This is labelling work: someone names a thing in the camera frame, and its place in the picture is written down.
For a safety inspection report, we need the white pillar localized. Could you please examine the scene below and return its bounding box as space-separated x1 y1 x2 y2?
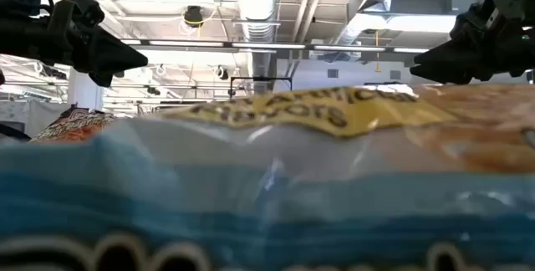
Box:
66 68 104 111

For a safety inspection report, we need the long ceiling light bar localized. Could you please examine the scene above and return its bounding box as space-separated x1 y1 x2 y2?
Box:
120 38 431 54

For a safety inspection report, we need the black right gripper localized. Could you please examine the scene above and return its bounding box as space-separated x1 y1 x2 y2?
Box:
410 0 535 85

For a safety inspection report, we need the silver spiral ventilation duct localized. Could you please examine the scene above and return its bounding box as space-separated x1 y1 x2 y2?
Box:
232 0 280 92

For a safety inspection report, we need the black Maruchan fire noodle pack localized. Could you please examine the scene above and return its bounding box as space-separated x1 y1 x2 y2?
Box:
29 106 117 144

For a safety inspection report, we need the yellow hanging cord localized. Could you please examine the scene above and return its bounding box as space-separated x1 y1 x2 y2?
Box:
374 30 383 74

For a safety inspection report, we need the blue Maruchan beef noodle pack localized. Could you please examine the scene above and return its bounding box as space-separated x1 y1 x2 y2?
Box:
0 115 535 271

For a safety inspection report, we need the yellow Maruchan chicken noodle pack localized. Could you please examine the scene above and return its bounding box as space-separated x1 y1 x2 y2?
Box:
160 84 535 176

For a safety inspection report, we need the white partition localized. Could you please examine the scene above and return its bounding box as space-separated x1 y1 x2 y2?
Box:
0 101 71 139

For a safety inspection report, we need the black round ceiling device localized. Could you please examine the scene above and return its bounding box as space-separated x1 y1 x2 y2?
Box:
183 5 205 28

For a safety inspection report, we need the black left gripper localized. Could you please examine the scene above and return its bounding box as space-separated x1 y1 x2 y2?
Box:
0 0 149 88

